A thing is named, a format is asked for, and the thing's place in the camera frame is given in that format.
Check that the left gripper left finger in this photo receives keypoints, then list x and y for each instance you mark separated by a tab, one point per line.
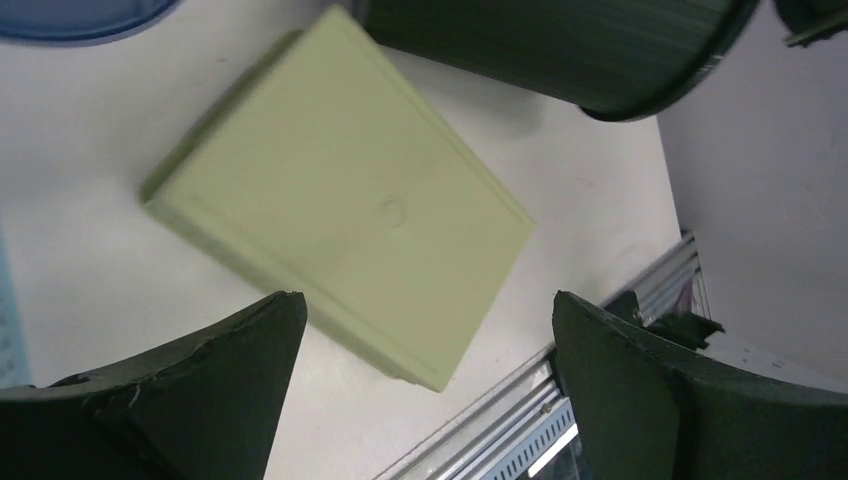
204	406

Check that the large blue plastic bucket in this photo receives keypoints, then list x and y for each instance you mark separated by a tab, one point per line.
79	22

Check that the light green plastic basket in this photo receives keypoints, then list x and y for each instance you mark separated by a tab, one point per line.
323	170

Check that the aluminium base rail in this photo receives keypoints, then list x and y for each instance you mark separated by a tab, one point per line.
480	434

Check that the black plastic bucket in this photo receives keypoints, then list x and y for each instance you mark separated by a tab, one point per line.
617	60

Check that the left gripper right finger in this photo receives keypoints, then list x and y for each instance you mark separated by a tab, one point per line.
648	408

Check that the white slotted cable duct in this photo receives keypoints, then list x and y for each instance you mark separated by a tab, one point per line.
535	449

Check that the light blue plastic basket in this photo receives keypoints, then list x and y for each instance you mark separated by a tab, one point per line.
15	369

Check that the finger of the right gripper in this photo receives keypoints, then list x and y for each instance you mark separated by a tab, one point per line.
810	21

